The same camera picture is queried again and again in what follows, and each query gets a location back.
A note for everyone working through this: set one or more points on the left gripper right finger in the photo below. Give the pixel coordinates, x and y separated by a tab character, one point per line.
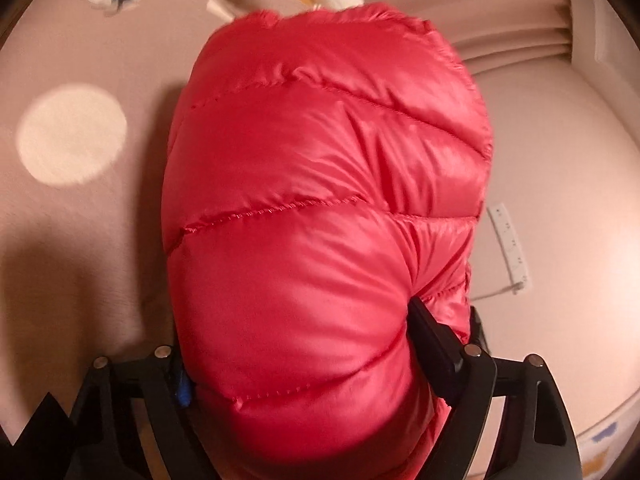
535	438

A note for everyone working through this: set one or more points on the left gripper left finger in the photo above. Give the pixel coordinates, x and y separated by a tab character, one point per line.
130	423

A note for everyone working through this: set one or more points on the pink-red hooded down jacket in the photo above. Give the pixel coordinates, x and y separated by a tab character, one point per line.
322	171

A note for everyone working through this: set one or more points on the pink curtain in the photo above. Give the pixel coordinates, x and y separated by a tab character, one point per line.
489	34

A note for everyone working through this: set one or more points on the brown polka dot duvet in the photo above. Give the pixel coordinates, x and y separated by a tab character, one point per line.
88	88

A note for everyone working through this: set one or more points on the white wall power strip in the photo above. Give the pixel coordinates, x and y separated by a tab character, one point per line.
511	248

